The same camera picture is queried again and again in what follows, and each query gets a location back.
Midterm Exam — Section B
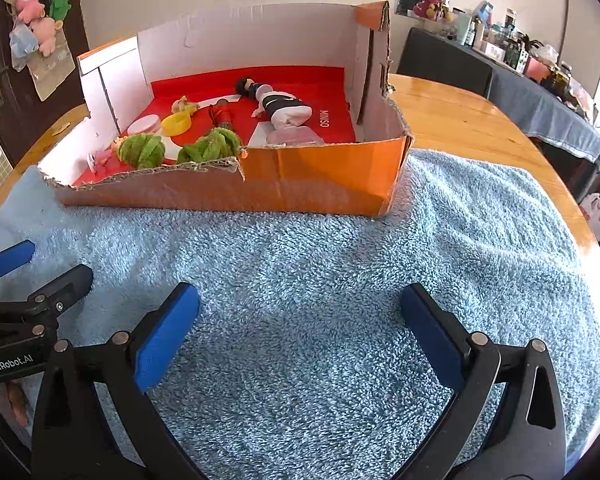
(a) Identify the pale blue plastic bag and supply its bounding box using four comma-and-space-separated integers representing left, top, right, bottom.
9, 25, 40, 72

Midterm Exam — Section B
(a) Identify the black-banded white paper roll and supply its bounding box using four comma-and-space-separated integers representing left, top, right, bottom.
261, 91, 313, 128

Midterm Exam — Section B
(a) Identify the red thread spool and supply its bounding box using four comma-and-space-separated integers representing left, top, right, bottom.
208, 101, 237, 133

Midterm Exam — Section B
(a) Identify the person's left hand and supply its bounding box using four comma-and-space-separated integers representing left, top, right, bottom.
5, 380, 31, 428

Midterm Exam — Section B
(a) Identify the row of cosmetic bottles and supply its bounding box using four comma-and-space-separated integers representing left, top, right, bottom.
447, 0, 593, 111

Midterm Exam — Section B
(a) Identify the white plastic bag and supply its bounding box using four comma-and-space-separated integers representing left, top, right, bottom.
580, 192, 600, 246

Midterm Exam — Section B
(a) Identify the dark brown door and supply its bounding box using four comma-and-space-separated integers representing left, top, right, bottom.
0, 0, 88, 166

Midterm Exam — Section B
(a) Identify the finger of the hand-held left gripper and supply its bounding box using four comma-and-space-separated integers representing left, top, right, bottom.
0, 240, 36, 301
0, 263, 94, 333

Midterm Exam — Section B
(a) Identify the round white lid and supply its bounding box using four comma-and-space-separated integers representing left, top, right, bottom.
127, 115, 162, 136

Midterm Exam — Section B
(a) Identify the white wardrobe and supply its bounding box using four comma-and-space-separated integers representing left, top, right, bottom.
560, 0, 600, 93

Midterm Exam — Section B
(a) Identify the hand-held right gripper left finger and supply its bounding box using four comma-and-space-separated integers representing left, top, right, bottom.
30, 281, 216, 480

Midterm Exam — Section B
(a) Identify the yellow bottle cap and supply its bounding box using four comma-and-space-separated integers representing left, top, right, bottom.
161, 111, 193, 137

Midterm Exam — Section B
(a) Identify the side table with dark cloth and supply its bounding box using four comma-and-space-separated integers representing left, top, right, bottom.
396, 27, 600, 196

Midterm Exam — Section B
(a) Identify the orange cardboard box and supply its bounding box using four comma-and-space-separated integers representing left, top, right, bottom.
37, 0, 413, 218

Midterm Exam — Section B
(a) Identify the black-haired toy figurine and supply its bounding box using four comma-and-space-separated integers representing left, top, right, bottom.
235, 76, 276, 120

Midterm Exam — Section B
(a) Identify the light blue terry towel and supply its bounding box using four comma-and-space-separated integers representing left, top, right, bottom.
0, 149, 600, 480

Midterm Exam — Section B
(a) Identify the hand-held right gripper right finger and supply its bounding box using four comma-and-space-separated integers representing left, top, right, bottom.
392, 282, 568, 480

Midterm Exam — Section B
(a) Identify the clear plastic box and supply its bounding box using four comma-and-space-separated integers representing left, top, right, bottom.
266, 125, 326, 147

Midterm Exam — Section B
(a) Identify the green chenille bundle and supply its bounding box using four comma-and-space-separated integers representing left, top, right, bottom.
117, 132, 167, 170
176, 127, 243, 165

